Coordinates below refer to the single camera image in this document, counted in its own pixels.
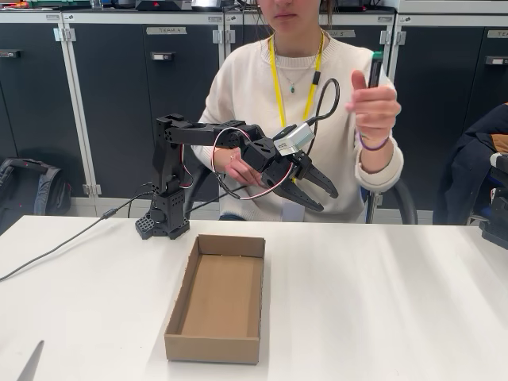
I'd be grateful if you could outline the green red marker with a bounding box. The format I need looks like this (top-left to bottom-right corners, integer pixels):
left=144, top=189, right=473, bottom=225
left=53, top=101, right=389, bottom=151
left=367, top=50, right=384, bottom=89

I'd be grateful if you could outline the left forearm in cream sleeve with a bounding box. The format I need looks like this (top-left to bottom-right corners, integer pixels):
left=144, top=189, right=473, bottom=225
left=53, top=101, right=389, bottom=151
left=354, top=134, right=405, bottom=194

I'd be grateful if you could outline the right forearm in cream sleeve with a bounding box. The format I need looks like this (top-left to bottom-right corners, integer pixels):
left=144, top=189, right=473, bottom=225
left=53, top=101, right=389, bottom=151
left=191, top=142, right=235, bottom=179

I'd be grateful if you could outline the person in cream sweater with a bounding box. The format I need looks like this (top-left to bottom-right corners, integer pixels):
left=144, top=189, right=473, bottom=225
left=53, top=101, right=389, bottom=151
left=191, top=0, right=405, bottom=223

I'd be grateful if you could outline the person's right hand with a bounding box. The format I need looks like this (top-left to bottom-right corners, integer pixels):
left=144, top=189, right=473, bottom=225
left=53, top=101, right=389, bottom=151
left=224, top=148, right=264, bottom=187

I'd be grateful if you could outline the person's left hand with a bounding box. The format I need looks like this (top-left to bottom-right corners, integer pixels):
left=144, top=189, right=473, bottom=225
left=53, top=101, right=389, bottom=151
left=344, top=69, right=402, bottom=140

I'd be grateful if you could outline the pale badge card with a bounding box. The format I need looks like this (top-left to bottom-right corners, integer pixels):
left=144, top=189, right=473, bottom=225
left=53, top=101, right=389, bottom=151
left=282, top=200, right=306, bottom=222

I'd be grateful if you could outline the purple wristband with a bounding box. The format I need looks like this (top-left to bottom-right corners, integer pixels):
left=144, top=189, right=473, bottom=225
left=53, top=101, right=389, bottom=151
left=356, top=129, right=392, bottom=152

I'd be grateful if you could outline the dark jacket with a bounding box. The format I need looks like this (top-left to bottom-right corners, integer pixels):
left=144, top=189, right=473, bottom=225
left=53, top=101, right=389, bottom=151
left=440, top=102, right=508, bottom=227

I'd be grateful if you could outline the brown cardboard box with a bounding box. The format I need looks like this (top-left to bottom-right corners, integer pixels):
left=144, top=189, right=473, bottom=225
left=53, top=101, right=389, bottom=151
left=164, top=233, right=267, bottom=365

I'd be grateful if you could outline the grey tape label TEAM 4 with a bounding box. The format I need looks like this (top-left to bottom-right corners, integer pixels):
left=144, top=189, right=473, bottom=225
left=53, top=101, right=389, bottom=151
left=145, top=25, right=187, bottom=37

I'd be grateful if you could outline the black device with red logo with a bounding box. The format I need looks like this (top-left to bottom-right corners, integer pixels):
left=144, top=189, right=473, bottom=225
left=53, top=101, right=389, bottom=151
left=134, top=0, right=192, bottom=12

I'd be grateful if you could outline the black grey backpack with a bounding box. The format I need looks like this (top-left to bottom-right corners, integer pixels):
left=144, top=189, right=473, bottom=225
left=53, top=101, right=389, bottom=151
left=0, top=157, right=73, bottom=235

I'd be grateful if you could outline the green flat object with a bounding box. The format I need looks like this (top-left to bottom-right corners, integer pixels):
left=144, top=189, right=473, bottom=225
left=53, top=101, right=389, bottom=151
left=29, top=0, right=93, bottom=10

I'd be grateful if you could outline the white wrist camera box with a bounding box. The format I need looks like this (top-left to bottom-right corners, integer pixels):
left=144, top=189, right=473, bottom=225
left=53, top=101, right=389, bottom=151
left=271, top=121, right=317, bottom=156

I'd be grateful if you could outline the yellow lanyard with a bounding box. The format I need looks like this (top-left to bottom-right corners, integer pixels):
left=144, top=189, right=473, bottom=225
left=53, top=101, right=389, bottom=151
left=267, top=29, right=325, bottom=128

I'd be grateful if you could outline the white red servo wire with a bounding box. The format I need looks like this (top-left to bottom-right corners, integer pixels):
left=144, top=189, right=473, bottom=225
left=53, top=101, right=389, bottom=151
left=211, top=126, right=302, bottom=202

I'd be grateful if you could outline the thin necklace with pendant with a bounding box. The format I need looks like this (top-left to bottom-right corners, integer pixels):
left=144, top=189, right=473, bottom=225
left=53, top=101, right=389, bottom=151
left=273, top=41, right=322, bottom=93

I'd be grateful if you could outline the black camera cable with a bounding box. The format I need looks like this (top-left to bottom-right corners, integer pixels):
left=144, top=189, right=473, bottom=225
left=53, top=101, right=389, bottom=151
left=114, top=77, right=341, bottom=217

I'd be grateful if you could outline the grey extension cable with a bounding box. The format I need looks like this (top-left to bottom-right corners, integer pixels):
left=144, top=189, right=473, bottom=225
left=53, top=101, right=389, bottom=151
left=0, top=206, right=121, bottom=283

